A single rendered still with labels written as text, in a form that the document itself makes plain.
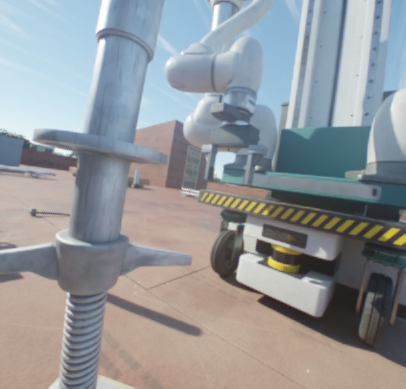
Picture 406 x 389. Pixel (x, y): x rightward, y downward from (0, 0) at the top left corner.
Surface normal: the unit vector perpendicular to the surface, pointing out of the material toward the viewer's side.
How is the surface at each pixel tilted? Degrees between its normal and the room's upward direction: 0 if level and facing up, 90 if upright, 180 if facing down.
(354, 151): 90
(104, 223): 90
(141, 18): 90
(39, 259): 90
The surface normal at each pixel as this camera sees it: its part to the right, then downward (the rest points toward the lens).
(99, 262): 0.58, 0.25
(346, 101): -0.63, -0.09
